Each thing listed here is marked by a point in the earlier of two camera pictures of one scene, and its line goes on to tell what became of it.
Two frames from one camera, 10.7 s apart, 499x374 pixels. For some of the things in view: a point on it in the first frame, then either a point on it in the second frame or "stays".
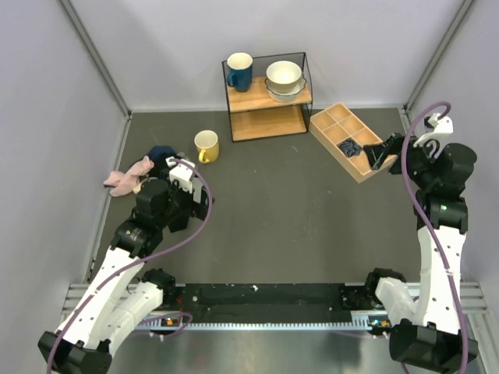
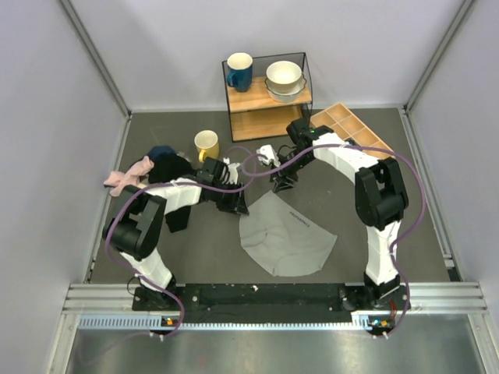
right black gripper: x=377 y=153 to x=282 y=182
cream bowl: x=284 y=75 stays
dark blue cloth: x=155 y=151 stays
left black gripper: x=194 y=209 to x=236 y=202
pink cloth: x=123 y=183 stays
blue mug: x=239 y=74 stays
